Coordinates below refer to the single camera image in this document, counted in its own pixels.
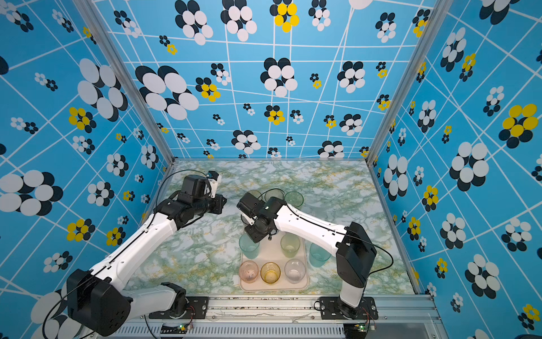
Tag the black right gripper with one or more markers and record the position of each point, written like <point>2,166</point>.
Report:
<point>249,230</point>

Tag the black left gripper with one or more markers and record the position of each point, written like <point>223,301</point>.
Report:
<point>220,204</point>

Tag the teal glass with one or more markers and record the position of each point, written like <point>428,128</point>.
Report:
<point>318,256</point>
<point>249,248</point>

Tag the frosted light green glass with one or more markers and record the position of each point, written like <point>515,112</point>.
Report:
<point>290,244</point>

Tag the yellow glass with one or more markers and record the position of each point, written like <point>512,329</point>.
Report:
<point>273,193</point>
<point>256,194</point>

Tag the green clear glass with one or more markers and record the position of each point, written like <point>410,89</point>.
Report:
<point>294,198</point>

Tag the olive clear small glass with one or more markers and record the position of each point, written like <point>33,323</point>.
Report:
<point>270,273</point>

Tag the frosted pink glass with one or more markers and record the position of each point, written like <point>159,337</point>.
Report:
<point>249,271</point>

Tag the frosted white glass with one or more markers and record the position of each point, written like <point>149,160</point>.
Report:
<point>295,270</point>

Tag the dark grey clear glass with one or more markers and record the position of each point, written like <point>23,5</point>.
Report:
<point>244,220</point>

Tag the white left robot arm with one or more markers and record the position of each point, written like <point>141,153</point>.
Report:
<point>97,299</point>

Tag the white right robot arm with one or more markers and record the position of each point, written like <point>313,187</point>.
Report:
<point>354,252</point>

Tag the beige rectangular tray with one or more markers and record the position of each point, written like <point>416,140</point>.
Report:
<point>277,263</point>

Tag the green circuit board left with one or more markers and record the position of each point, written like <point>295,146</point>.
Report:
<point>175,329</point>

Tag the green circuit board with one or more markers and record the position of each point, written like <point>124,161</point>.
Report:
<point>355,331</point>
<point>175,329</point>

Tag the green circuit board right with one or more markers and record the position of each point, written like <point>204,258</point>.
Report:
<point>355,331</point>

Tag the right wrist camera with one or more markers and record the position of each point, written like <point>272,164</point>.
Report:
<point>250,205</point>

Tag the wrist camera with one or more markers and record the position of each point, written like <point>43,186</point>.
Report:
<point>201,186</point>
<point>250,205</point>

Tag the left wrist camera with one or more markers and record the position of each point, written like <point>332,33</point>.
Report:
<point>201,186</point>

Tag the aluminium front rail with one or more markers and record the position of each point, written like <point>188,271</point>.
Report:
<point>296,316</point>

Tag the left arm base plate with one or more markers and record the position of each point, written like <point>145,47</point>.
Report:
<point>194,307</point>

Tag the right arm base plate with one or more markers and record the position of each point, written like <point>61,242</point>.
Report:
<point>332,308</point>

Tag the aluminium corner post left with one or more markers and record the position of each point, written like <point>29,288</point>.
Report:
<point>91,16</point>

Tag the aluminium corner post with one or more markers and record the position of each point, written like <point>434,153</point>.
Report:
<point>91,16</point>
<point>438,15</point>

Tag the aluminium corner post right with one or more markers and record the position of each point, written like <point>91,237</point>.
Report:
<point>438,15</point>

